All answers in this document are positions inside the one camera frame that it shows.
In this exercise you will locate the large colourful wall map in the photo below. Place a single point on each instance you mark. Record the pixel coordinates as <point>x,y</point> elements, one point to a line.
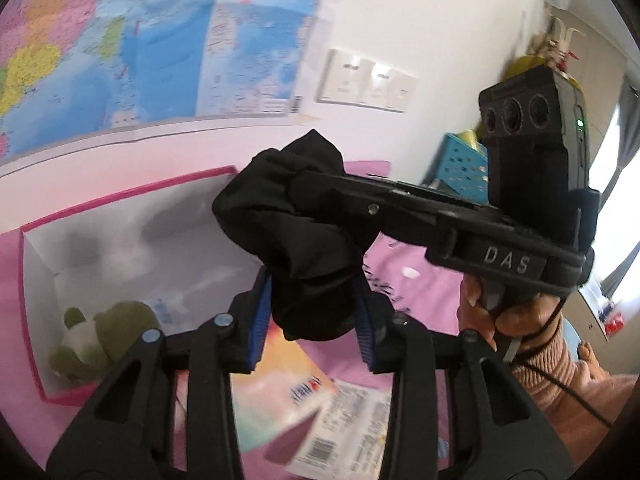
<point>75,45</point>

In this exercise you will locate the green plush toy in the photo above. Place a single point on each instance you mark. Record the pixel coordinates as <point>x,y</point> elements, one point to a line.
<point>107,340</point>

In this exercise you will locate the person's right forearm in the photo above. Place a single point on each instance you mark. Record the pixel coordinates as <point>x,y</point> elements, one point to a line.
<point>565,390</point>

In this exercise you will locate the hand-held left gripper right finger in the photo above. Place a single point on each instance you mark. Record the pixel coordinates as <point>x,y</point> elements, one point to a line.
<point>364,327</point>

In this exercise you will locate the pastel tissue pack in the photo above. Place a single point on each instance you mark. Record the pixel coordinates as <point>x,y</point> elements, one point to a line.
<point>280,375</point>

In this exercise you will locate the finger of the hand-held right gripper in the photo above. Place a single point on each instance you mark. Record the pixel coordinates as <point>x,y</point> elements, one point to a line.
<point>440,196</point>
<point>370,210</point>

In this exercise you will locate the black scrunchie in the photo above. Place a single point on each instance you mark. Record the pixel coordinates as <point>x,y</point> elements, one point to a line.
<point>295,260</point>

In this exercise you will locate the white wall socket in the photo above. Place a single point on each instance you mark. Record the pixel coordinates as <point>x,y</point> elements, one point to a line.
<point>405,92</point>
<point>380,85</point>
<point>345,76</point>

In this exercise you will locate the hanging white toy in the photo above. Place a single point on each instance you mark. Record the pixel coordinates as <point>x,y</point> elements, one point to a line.
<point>560,47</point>

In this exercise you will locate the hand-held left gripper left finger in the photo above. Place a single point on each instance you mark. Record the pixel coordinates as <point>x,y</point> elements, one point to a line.
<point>262,322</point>

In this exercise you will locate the blue perforated basket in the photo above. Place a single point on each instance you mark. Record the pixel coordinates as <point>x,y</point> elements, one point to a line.
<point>462,165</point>

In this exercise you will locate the pink cardboard box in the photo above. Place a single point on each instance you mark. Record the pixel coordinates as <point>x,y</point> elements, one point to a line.
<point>125,240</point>

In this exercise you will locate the yellow coat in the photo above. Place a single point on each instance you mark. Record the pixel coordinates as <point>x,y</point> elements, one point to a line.
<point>525,65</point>

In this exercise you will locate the pale blue wall map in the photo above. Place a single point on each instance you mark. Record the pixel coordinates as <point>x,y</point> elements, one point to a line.
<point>250,50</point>

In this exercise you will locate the person's right hand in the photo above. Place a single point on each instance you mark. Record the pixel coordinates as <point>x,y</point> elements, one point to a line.
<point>525,320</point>

